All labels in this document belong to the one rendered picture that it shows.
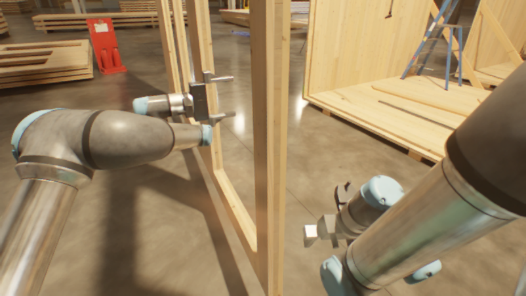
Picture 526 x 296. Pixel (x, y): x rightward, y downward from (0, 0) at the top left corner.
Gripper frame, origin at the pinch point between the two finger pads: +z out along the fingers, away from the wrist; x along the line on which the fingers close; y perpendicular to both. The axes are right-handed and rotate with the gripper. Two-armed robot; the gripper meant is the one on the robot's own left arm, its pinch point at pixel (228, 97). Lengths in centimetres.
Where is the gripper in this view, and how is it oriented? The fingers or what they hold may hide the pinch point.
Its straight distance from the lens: 97.0
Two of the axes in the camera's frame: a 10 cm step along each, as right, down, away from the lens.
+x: 0.1, 9.1, 4.2
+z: 9.1, -1.8, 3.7
